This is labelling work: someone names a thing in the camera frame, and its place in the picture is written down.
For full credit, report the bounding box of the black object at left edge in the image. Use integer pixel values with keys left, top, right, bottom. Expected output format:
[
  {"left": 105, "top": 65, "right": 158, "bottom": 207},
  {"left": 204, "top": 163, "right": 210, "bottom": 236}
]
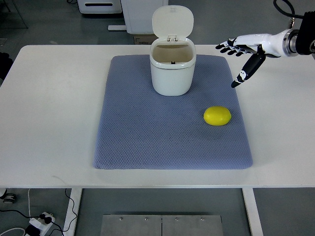
[{"left": 0, "top": 53, "right": 13, "bottom": 80}]

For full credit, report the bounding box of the blue quilted mat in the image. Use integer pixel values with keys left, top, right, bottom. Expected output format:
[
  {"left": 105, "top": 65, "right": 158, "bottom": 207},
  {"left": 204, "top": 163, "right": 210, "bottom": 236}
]
[{"left": 93, "top": 55, "right": 253, "bottom": 170}]

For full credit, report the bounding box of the grey metal base plate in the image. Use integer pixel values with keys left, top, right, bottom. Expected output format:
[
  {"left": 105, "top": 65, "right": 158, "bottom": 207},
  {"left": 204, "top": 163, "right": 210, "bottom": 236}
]
[{"left": 100, "top": 215, "right": 223, "bottom": 236}]

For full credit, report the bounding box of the cardboard box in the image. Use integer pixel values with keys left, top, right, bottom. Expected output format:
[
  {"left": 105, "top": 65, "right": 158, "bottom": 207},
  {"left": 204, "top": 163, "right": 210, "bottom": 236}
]
[{"left": 133, "top": 34, "right": 157, "bottom": 45}]

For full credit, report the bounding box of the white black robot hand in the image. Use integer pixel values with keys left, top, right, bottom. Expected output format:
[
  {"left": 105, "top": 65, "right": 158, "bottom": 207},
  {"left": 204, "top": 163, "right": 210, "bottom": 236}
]
[{"left": 216, "top": 29, "right": 299, "bottom": 88}]

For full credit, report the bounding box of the white right table leg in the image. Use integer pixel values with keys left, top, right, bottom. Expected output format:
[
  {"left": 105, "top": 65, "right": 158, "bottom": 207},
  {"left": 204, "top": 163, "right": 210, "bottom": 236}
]
[{"left": 242, "top": 187, "right": 263, "bottom": 236}]

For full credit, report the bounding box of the black power cable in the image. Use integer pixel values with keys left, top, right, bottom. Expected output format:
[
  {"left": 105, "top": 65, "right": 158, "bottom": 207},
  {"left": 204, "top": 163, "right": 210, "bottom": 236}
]
[{"left": 0, "top": 188, "right": 79, "bottom": 236}]

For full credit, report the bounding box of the yellow lemon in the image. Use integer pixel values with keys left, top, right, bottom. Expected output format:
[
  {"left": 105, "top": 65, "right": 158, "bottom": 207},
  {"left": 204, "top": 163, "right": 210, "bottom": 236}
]
[{"left": 203, "top": 106, "right": 232, "bottom": 126}]

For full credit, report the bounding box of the white appliance with slot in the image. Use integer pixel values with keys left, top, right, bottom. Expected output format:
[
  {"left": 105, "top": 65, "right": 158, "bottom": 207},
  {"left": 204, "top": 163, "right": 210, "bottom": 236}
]
[{"left": 77, "top": 0, "right": 123, "bottom": 14}]

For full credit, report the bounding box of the white trash bin open lid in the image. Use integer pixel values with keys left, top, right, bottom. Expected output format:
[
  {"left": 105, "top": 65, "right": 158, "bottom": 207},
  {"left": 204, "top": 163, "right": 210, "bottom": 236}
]
[{"left": 150, "top": 5, "right": 196, "bottom": 96}]

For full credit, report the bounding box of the white cabinet on floor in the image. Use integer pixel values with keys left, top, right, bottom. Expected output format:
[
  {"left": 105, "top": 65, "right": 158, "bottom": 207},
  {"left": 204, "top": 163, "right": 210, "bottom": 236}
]
[{"left": 108, "top": 0, "right": 169, "bottom": 34}]

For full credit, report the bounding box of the white cable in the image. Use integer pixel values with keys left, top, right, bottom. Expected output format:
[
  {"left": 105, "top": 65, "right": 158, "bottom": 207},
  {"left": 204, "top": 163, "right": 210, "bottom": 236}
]
[{"left": 0, "top": 228, "right": 26, "bottom": 236}]

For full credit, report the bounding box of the white power strip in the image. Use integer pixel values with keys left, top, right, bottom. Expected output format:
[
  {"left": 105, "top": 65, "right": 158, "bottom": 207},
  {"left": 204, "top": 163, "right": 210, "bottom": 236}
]
[{"left": 25, "top": 212, "right": 55, "bottom": 236}]

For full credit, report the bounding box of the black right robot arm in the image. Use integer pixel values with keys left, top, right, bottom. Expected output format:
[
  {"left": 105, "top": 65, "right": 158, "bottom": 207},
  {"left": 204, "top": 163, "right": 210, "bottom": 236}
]
[{"left": 273, "top": 0, "right": 315, "bottom": 57}]

